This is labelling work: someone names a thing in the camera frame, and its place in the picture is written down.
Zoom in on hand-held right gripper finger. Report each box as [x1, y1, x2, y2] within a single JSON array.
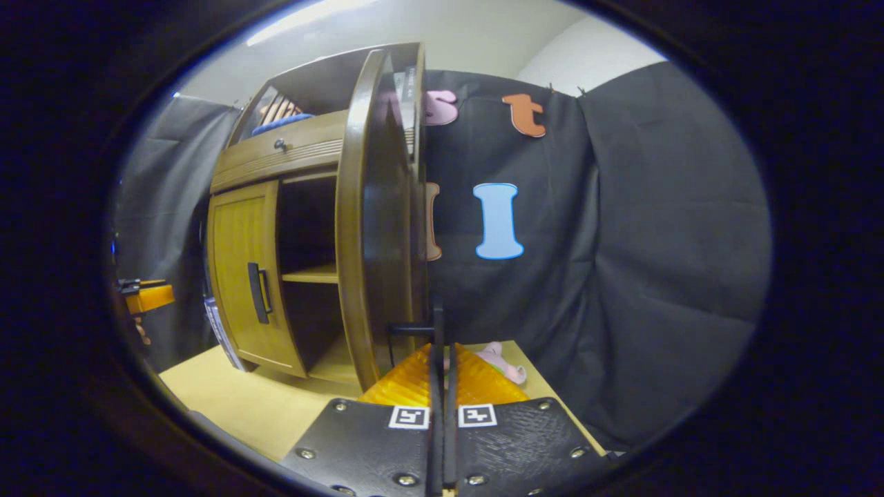
[[280, 302, 444, 497], [443, 342, 612, 497]]

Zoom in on wooden cabinet door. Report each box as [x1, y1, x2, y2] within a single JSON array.
[[206, 181, 309, 379], [335, 48, 426, 394]]

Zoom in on black door handle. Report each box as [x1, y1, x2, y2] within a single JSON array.
[[247, 262, 275, 325], [385, 320, 437, 367]]

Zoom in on wooden double-door shoe cabinet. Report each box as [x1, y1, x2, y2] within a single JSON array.
[[204, 41, 432, 398]]

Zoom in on blue and white box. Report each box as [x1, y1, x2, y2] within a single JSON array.
[[202, 297, 247, 372]]

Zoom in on pink slipper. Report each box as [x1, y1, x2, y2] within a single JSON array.
[[445, 342, 528, 385]]

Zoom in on wooden inner shelf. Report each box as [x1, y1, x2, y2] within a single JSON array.
[[281, 262, 340, 285]]

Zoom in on wooden drawer with black knob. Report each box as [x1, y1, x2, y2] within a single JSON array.
[[209, 110, 350, 195]]

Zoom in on blue folded cloth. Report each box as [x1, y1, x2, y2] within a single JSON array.
[[251, 113, 316, 137]]

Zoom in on upright wooden slats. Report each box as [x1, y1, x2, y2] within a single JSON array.
[[259, 95, 305, 126]]

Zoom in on black backdrop cloth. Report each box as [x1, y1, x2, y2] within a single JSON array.
[[110, 61, 773, 449]]

